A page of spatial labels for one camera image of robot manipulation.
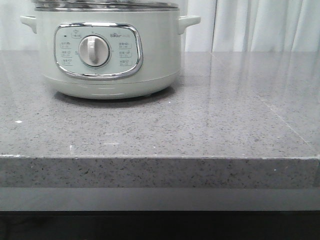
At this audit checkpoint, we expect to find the pale green electric pot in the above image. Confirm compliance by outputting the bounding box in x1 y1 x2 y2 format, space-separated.
20 8 201 100

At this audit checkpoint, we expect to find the white curtain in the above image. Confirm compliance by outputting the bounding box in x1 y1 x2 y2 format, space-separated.
0 0 320 52

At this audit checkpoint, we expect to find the glass pot lid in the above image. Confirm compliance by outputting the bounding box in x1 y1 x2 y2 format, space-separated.
33 0 179 12

